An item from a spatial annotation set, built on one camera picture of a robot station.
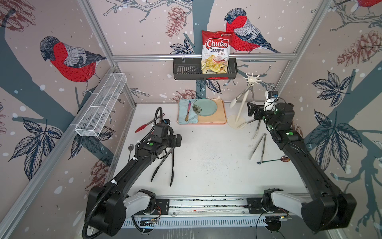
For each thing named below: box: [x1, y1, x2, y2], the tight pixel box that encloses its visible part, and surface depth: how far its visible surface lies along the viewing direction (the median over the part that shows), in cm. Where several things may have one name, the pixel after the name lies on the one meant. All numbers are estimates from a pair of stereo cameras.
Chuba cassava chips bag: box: [201, 29, 233, 74], surface depth 87 cm
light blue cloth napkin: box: [178, 98, 198, 125], surface depth 116 cm
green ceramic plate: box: [192, 98, 218, 117], surface depth 121 cm
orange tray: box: [176, 97, 227, 125], surface depth 113 cm
